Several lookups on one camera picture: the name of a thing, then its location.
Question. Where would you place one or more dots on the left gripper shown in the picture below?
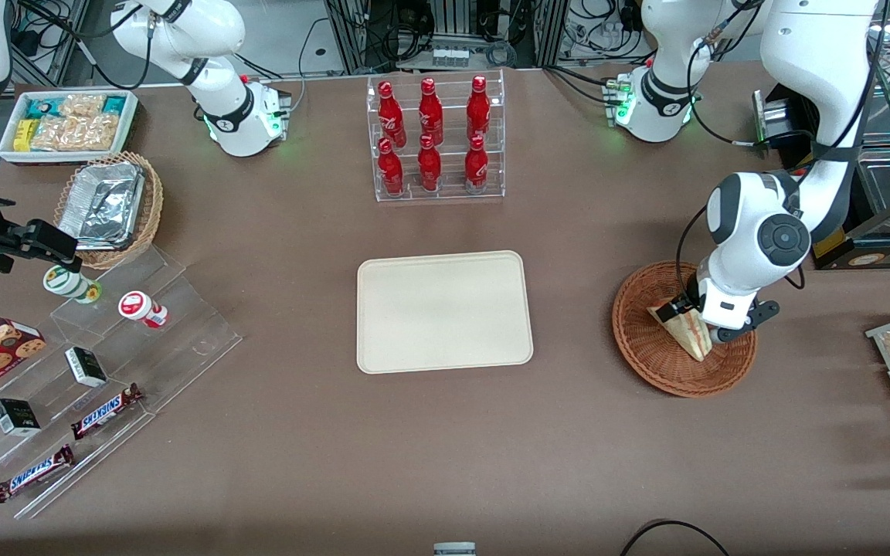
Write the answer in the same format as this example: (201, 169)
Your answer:
(691, 299)

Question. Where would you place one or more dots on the triangular sandwich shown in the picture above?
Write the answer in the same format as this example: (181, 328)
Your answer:
(688, 340)

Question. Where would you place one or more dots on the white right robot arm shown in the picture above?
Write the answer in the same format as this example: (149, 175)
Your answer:
(240, 116)

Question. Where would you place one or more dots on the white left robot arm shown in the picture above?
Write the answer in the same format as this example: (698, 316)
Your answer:
(758, 239)

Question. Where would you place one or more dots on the brown round wicker basket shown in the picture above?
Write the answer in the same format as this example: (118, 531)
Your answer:
(646, 355)

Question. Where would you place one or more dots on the aluminium foil tray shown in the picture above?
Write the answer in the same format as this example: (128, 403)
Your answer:
(101, 205)

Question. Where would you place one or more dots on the light wicker basket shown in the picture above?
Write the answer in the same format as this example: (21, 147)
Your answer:
(153, 208)

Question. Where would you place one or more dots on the beige plastic tray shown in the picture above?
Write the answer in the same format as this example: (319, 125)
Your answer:
(445, 313)

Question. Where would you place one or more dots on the green white yogurt bottle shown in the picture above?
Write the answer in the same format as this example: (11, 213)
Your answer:
(70, 283)

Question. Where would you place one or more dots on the yellow snack packet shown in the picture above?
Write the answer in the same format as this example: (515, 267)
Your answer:
(23, 135)

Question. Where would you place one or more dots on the large clear cracker bag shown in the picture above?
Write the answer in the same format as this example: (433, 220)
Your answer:
(74, 133)

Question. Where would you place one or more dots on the red white yogurt bottle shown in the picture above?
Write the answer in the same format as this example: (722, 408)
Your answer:
(140, 307)

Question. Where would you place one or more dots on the small black box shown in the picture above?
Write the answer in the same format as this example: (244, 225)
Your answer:
(16, 417)
(86, 367)

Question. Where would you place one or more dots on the teal snack packet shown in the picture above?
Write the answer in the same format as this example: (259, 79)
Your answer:
(113, 104)
(42, 107)

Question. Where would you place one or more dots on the small clear cracker bag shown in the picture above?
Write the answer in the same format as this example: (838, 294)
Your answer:
(82, 106)

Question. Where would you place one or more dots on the white rectangular snack bin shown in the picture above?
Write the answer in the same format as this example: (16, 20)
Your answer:
(130, 116)

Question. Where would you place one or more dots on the Snickers chocolate bar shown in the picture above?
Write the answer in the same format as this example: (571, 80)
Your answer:
(34, 473)
(105, 411)

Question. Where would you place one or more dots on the clear acrylic stepped display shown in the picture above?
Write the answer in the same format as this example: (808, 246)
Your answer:
(190, 340)

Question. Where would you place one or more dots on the black food warmer cabinet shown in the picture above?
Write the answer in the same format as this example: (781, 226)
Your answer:
(878, 259)

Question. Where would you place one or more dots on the red cola bottle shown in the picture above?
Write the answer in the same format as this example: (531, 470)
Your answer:
(478, 112)
(391, 116)
(429, 166)
(430, 116)
(476, 166)
(391, 170)

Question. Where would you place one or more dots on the clear acrylic bottle rack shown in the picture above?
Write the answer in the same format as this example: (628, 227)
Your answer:
(414, 194)

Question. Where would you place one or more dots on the small grey device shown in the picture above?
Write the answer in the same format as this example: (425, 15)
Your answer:
(454, 550)

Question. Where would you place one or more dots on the grey connector block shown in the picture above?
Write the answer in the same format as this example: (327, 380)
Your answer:
(450, 57)

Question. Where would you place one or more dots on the aluminium frame post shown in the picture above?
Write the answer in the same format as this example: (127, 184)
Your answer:
(552, 31)
(348, 35)

